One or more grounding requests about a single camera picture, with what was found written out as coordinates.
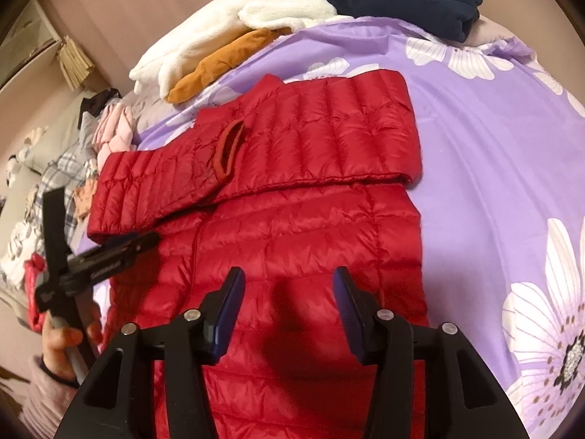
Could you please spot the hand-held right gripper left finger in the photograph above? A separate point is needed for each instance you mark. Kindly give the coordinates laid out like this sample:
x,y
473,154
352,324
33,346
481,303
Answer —
x,y
232,304

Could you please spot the pink garment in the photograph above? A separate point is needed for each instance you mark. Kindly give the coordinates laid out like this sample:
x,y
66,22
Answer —
x,y
116,130

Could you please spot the person's left hand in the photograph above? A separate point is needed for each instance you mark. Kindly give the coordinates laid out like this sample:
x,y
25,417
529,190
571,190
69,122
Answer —
x,y
57,350

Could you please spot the plaid garment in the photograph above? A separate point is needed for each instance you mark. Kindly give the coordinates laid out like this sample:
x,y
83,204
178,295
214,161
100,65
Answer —
x,y
64,169

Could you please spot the peach garment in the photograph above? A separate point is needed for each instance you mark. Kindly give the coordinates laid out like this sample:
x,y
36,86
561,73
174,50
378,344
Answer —
x,y
86,196

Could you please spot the navy fleece garment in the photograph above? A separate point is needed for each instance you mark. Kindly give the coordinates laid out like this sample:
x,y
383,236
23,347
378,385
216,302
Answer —
x,y
402,0

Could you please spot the grey-green cushion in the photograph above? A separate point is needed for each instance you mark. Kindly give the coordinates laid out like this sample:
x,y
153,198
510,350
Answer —
x,y
55,137

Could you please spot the red down jacket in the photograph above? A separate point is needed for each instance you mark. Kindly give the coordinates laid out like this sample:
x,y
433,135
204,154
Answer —
x,y
297,155

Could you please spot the black garment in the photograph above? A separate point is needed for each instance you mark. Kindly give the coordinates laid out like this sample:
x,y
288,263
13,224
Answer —
x,y
93,105

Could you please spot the white fleece garment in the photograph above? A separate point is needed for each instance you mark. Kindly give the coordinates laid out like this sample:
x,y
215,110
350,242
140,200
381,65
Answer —
x,y
196,41

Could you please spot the tan straw bundle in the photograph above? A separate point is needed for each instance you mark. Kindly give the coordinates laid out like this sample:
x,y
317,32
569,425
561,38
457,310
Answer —
x,y
75,64

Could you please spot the orange garment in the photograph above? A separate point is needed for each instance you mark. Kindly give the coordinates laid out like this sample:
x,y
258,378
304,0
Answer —
x,y
219,61

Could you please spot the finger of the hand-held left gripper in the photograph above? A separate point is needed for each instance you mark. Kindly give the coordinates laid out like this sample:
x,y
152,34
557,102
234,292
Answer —
x,y
137,241

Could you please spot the white plush toy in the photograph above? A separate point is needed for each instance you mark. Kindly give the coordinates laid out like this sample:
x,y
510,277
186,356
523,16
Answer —
x,y
35,136
14,169

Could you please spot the red patterned cloth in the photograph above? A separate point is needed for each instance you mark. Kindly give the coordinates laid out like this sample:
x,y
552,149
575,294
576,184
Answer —
x,y
33,292

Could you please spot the purple floral bedsheet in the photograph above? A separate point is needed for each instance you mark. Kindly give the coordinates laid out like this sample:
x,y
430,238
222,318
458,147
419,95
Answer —
x,y
480,169

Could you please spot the white patterned cloth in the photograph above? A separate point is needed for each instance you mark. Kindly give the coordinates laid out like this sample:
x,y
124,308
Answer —
x,y
18,251

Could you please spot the white shelf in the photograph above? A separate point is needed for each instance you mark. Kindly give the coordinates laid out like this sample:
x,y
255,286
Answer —
x,y
32,32

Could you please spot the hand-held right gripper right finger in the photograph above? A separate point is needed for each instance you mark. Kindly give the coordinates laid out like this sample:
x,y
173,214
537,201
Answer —
x,y
343,304

